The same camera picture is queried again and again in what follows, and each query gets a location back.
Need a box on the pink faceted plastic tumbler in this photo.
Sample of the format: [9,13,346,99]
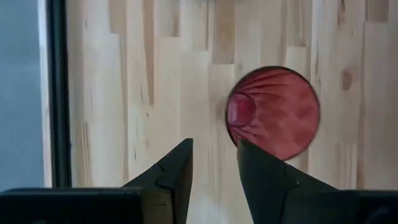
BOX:
[224,65,321,162]

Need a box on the black table edge frame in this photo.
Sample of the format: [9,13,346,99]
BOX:
[45,0,73,189]

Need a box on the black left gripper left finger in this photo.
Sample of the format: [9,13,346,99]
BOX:
[123,138,195,224]

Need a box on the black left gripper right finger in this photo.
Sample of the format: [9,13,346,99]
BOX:
[237,139,338,224]

